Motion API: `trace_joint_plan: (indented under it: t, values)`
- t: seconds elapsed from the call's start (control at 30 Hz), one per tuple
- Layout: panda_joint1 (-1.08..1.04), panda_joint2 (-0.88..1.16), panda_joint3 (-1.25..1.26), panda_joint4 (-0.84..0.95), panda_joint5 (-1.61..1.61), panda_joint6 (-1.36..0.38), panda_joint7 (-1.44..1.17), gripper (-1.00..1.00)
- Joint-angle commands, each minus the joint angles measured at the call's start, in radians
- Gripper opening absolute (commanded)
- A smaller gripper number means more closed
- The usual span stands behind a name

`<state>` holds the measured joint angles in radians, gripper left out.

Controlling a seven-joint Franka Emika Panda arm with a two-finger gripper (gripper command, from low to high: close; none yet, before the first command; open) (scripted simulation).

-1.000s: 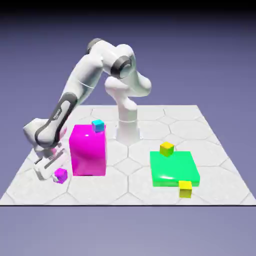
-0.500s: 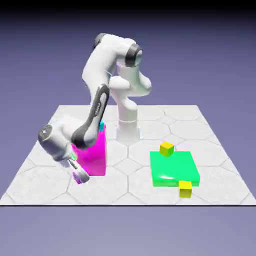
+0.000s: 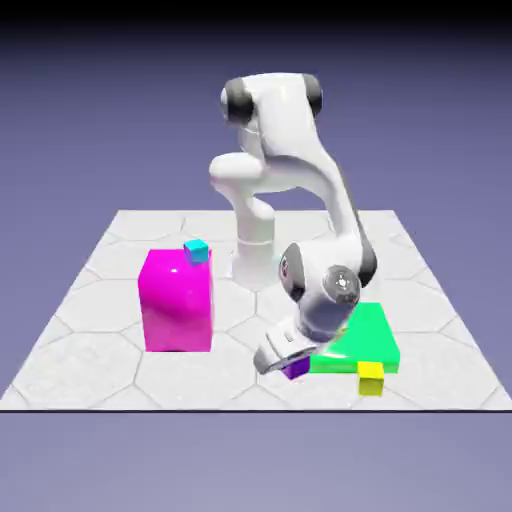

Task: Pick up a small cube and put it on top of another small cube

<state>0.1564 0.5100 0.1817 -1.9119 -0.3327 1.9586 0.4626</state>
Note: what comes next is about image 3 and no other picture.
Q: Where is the small purple cube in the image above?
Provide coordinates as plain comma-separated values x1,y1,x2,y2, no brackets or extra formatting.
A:
280,355,312,381

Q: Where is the small yellow cube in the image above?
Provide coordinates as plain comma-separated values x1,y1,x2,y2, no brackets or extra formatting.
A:
356,361,386,398

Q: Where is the large magenta box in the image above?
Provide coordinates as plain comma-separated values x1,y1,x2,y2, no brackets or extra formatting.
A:
137,248,213,354

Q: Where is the small cyan cube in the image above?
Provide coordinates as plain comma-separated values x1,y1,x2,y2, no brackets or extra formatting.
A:
182,238,211,267

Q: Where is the large green box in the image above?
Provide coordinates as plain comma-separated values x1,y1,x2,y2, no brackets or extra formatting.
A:
308,302,401,375

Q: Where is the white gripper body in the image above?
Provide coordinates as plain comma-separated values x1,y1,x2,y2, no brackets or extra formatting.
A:
252,319,321,376

